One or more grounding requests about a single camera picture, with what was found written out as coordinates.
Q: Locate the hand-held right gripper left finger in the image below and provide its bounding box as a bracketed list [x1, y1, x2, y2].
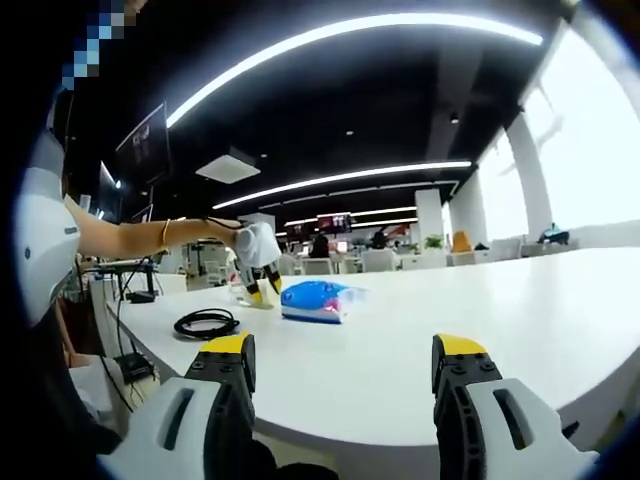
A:
[99, 330, 257, 480]

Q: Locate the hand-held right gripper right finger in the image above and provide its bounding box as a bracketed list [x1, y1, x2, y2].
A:
[432, 333, 601, 480]

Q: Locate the clear water bottle red label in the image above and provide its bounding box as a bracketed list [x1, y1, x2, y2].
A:
[227, 259, 254, 307]

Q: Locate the blue tissue pack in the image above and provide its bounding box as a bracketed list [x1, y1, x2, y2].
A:
[279, 279, 369, 326]

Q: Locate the hanging display screen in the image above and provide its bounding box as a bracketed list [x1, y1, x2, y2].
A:
[317, 212, 352, 234]

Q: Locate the ceiling air vent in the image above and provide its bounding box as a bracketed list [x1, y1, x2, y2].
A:
[195, 153, 261, 182]

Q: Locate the small black box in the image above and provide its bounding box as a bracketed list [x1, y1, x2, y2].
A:
[114, 352, 156, 384]

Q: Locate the white table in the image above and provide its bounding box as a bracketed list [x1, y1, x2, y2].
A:
[104, 247, 640, 451]

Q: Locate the long ceiling light strip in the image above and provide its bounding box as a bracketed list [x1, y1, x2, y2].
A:
[212, 159, 472, 210]
[164, 12, 544, 129]

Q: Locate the person's dark clothing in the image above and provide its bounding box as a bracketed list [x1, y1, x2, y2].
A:
[29, 299, 126, 456]

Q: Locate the white worn device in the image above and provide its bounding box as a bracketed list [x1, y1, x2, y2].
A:
[14, 167, 81, 326]

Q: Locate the large window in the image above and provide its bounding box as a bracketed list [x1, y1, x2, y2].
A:
[519, 24, 640, 241]

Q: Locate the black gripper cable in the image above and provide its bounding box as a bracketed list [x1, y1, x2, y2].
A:
[203, 216, 242, 232]

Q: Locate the dark wall screen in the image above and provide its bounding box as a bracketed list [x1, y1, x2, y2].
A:
[115, 102, 171, 189]

